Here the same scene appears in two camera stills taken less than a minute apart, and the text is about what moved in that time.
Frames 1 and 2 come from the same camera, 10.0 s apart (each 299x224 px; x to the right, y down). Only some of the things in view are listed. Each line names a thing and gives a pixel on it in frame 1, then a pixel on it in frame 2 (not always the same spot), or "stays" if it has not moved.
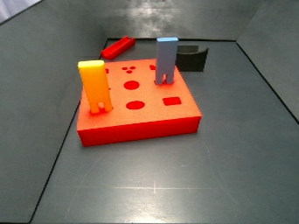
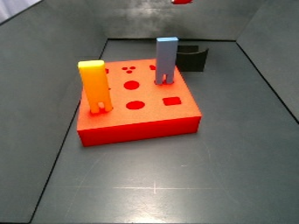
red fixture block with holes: x=147 y=109 stays
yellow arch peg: x=96 y=84 stays
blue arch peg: x=165 y=59 stays
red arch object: x=116 y=48 to x=182 y=2
